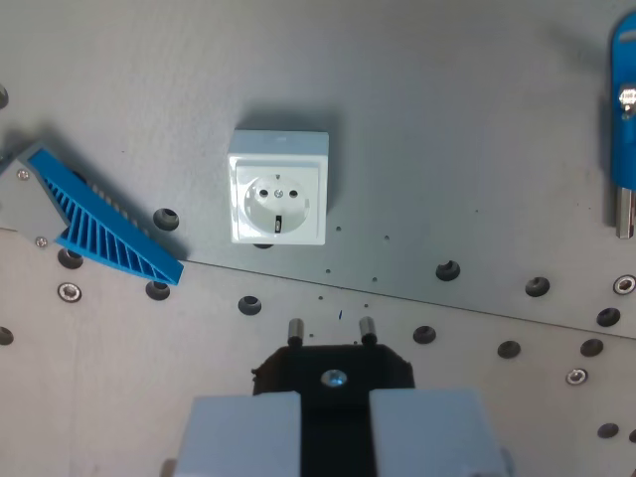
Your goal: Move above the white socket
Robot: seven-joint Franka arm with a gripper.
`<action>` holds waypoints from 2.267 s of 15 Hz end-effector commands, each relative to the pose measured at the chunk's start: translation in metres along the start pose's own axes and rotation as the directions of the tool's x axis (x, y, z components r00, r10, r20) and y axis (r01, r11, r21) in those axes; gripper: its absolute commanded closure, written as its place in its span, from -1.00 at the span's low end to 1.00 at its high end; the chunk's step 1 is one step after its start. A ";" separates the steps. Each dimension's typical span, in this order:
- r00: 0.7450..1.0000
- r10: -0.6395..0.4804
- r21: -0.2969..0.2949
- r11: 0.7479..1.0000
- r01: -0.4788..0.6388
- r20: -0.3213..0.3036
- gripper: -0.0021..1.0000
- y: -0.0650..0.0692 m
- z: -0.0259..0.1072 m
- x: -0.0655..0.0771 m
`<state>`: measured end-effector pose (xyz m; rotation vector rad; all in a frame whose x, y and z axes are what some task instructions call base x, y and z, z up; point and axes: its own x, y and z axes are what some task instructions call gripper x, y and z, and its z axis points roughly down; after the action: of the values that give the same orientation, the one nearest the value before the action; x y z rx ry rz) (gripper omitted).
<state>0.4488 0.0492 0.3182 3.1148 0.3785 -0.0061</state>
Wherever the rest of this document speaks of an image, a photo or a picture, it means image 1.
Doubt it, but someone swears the white wall socket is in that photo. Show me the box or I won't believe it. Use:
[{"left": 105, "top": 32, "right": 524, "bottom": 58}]
[{"left": 227, "top": 129, "right": 331, "bottom": 247}]

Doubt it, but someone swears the grey bracket with screws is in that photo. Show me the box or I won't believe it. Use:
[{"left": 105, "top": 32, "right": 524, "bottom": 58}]
[{"left": 0, "top": 140, "right": 72, "bottom": 248}]

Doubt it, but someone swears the grey metal base plate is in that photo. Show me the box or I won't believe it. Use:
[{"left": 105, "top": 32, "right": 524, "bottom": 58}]
[{"left": 0, "top": 0, "right": 636, "bottom": 342}]

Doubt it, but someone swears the black two-pin power plug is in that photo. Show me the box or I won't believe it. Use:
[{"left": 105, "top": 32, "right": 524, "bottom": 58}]
[{"left": 250, "top": 317, "right": 416, "bottom": 477}]

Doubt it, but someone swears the silver metal rod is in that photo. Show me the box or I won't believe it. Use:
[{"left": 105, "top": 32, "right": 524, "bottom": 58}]
[{"left": 614, "top": 185, "right": 636, "bottom": 240}]

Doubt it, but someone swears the blue plastic holder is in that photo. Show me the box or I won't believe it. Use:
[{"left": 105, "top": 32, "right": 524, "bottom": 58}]
[{"left": 609, "top": 9, "right": 636, "bottom": 191}]

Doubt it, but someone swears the blue ribbed wedge part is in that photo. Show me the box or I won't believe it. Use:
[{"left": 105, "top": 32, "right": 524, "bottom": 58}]
[{"left": 25, "top": 147, "right": 186, "bottom": 289}]

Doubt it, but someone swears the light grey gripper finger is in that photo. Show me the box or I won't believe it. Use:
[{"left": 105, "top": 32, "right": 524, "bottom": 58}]
[
  {"left": 369, "top": 388, "right": 509, "bottom": 477},
  {"left": 175, "top": 392, "right": 303, "bottom": 477}
]

